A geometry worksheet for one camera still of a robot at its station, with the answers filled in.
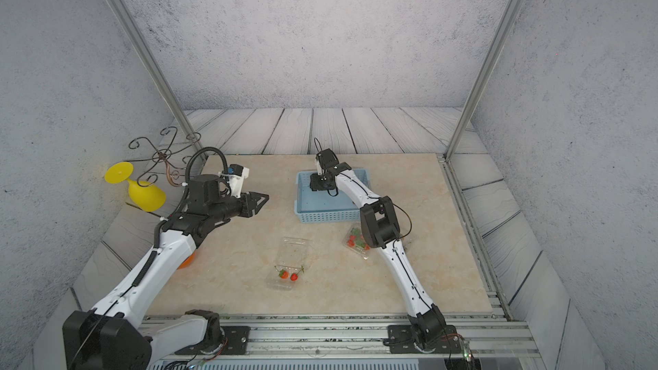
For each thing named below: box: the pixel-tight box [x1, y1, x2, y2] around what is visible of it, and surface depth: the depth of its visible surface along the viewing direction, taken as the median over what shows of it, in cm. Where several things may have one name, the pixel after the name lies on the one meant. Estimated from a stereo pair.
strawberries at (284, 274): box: [274, 265, 305, 282], surface depth 86 cm
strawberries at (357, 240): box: [346, 227, 371, 251], surface depth 95 cm
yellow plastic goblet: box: [104, 161, 168, 213], surface depth 76 cm
